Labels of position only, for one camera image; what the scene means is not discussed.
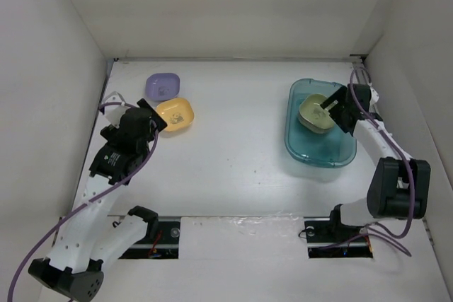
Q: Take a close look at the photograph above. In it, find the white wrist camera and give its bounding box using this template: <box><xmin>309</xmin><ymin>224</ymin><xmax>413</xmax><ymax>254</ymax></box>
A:
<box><xmin>101</xmin><ymin>91</ymin><xmax>128</xmax><ymax>128</ymax></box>
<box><xmin>369</xmin><ymin>86</ymin><xmax>379</xmax><ymax>105</ymax></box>

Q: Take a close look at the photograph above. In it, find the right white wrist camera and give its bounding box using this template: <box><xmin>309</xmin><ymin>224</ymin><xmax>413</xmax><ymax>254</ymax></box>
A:
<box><xmin>369</xmin><ymin>86</ymin><xmax>379</xmax><ymax>105</ymax></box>

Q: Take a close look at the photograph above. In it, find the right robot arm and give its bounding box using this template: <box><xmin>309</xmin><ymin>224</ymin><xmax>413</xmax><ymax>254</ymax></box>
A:
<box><xmin>321</xmin><ymin>83</ymin><xmax>431</xmax><ymax>241</ymax></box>

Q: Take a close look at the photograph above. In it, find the purple plate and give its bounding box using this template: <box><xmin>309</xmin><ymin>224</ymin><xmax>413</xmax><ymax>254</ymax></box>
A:
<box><xmin>145</xmin><ymin>73</ymin><xmax>180</xmax><ymax>102</ymax></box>

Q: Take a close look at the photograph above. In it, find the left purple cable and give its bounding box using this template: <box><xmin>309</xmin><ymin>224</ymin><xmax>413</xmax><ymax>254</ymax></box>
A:
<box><xmin>8</xmin><ymin>103</ymin><xmax>159</xmax><ymax>302</ymax></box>

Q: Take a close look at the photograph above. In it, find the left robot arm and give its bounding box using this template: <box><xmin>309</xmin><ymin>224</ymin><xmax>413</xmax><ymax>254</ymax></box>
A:
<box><xmin>28</xmin><ymin>99</ymin><xmax>167</xmax><ymax>301</ymax></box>

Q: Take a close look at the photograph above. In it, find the yellow plate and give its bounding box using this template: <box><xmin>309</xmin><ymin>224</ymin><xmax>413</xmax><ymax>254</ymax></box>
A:
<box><xmin>156</xmin><ymin>98</ymin><xmax>195</xmax><ymax>132</ymax></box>

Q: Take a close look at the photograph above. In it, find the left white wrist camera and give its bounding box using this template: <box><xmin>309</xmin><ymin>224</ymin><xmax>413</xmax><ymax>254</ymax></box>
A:
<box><xmin>101</xmin><ymin>91</ymin><xmax>128</xmax><ymax>128</ymax></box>

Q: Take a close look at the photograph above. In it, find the teal plastic bin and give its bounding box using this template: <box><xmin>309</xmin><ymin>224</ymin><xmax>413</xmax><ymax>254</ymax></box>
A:
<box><xmin>285</xmin><ymin>79</ymin><xmax>357</xmax><ymax>168</ymax></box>

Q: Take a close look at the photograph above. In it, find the green plate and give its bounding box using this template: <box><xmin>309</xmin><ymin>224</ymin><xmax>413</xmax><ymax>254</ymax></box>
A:
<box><xmin>298</xmin><ymin>93</ymin><xmax>335</xmax><ymax>134</ymax></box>

